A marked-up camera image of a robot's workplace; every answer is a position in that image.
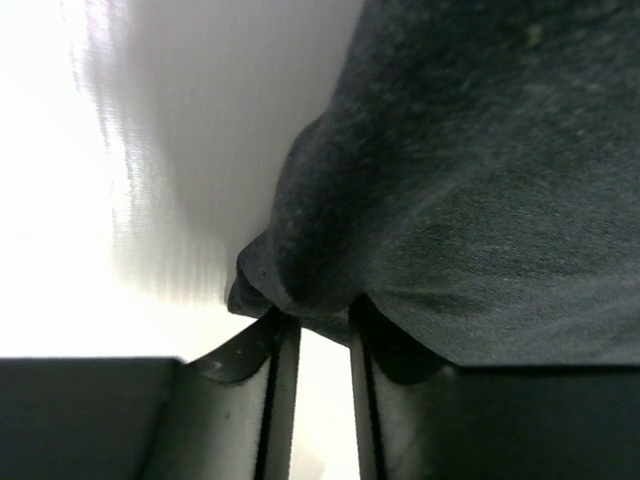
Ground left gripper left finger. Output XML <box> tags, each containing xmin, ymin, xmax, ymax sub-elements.
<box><xmin>141</xmin><ymin>309</ymin><xmax>301</xmax><ymax>480</ymax></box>

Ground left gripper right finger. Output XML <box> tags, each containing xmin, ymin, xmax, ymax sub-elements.
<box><xmin>347</xmin><ymin>294</ymin><xmax>476</xmax><ymax>480</ymax></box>

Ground black trousers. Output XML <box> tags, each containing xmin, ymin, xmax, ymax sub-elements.
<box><xmin>228</xmin><ymin>1</ymin><xmax>639</xmax><ymax>365</ymax></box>

